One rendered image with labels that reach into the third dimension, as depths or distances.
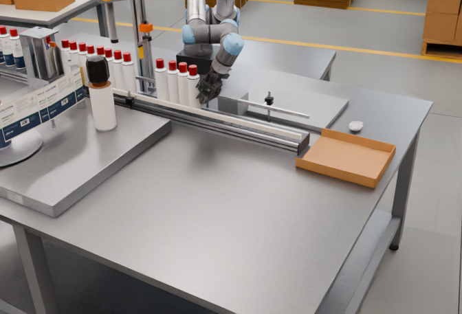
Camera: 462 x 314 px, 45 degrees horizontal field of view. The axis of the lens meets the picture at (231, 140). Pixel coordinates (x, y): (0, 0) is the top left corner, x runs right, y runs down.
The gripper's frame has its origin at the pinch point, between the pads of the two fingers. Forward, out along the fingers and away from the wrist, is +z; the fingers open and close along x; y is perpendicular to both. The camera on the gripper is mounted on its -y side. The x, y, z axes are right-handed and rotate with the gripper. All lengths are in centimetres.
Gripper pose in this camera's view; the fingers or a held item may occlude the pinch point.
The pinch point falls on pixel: (203, 100)
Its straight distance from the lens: 234.2
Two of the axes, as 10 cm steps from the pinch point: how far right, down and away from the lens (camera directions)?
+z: -4.2, 6.3, 6.5
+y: -4.9, 4.5, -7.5
